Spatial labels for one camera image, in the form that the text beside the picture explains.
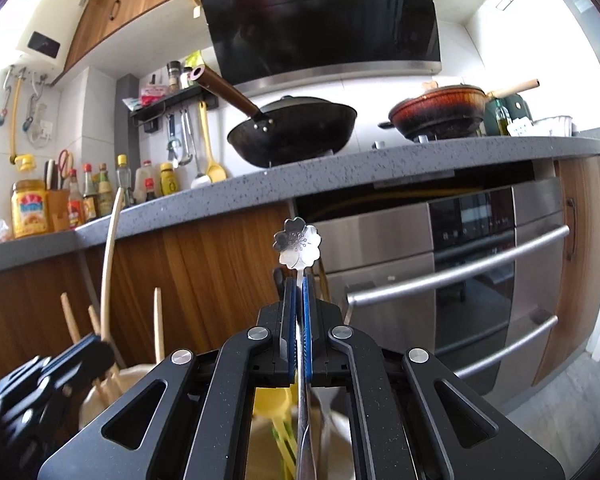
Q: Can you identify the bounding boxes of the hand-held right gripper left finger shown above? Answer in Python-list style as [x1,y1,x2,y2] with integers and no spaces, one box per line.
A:
[37,267,298,480]

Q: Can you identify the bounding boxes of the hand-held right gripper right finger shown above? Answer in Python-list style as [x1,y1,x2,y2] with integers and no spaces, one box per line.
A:
[302,270,566,480]

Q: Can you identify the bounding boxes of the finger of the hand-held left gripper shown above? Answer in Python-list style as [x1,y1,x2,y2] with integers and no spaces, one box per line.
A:
[45,336,116,388]

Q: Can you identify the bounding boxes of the silver flower-shaped spoon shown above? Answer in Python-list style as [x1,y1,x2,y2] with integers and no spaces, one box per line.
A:
[272,216,322,480]

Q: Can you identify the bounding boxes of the yellow tulip plastic utensil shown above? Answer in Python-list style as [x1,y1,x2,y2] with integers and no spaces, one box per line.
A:
[254,385,297,480]

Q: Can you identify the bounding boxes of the green plastic utensil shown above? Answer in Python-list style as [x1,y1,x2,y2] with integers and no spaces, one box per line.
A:
[275,422,298,480]

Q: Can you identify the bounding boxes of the stainless steel oven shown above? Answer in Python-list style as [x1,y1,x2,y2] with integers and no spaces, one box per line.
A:
[292,176,571,397]

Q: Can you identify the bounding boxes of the wooden knife block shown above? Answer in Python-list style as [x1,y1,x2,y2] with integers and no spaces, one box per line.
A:
[45,159,72,232]

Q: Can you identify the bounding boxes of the red label sauce bottle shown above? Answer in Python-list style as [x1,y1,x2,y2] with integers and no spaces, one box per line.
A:
[67,170,86,227]

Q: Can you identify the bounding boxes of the yellow lidded jar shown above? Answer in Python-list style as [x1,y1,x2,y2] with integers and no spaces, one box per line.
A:
[11,154,50,239]

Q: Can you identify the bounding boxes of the dark sauce bottle red cap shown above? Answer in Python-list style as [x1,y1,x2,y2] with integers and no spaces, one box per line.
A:
[82,163,99,222]

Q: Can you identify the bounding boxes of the brown sauce bottle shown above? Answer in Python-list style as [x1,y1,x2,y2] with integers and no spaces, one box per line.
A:
[97,163,114,217]

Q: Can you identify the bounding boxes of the yellow spatula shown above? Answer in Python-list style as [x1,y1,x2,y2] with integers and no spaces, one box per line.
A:
[191,101,227,189]

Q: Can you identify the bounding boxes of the grey stone countertop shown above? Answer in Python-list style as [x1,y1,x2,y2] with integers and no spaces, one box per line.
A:
[0,127,600,278]

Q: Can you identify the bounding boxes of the clear bottle yellow cap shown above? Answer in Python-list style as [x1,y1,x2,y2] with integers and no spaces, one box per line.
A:
[116,155,134,207]

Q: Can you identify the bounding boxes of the white plastic jug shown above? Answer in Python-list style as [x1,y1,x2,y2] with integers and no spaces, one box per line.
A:
[132,160,156,204]

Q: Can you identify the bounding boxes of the yellow label bottle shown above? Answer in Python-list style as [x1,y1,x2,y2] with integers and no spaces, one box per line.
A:
[159,162,180,197]

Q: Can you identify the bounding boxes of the black wok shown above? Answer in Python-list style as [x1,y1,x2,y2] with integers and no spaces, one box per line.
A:
[190,66,359,169]

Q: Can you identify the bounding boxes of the metal hanging utensil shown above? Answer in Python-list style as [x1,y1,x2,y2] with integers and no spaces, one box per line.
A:
[180,107,195,167]
[166,112,181,167]

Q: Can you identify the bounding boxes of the brown casserole pot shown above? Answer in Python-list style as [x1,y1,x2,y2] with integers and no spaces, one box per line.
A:
[378,84,488,142]

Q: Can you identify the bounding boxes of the red packet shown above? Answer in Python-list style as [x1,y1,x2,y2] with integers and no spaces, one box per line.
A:
[139,82,167,107]

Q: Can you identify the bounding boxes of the olive oil bottle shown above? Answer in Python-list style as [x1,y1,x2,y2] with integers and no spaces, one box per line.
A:
[495,99,512,137]

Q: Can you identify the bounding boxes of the narrow wooden base cabinet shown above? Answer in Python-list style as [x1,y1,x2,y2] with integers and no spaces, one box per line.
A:
[532,154,600,387]

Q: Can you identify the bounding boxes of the green kitchen appliance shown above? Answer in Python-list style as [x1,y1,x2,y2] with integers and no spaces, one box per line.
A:
[484,91,531,137]

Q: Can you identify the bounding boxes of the black range hood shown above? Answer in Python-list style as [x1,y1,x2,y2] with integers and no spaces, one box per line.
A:
[192,0,443,101]

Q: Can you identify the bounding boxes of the white container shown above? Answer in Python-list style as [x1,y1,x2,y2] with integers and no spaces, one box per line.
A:
[507,116,574,138]

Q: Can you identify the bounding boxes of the white water heater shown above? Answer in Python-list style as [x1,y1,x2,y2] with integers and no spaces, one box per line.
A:
[15,0,89,87]

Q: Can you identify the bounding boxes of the wooden upper cabinet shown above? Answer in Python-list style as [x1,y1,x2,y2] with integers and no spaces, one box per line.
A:
[62,0,203,75]

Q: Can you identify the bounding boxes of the yellow gas hose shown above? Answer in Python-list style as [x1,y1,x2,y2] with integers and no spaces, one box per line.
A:
[9,67,25,165]

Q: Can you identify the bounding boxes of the black wall shelf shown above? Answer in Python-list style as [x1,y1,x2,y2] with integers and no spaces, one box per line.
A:
[127,85,222,134]

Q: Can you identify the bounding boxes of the braided metal hose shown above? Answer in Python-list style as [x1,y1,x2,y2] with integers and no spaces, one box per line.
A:
[24,72,47,134]

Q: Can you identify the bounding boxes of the black cabinet handle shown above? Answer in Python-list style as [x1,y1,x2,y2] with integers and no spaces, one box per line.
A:
[565,199,577,262]

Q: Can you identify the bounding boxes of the wooden pan handle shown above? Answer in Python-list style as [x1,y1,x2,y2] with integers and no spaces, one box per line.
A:
[489,79,541,100]

